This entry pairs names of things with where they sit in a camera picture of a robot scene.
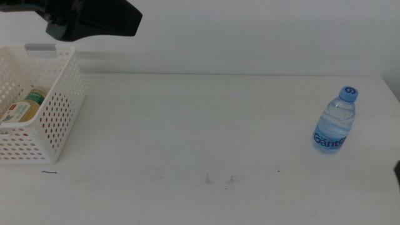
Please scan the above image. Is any white perforated plastic basket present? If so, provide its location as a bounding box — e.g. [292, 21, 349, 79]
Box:
[0, 43, 86, 164]

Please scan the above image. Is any clear water bottle blue cap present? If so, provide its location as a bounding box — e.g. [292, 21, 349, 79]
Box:
[312, 86, 359, 154]

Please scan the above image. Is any yellow tea bottle green label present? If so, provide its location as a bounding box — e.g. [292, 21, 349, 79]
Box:
[0, 87, 50, 124]

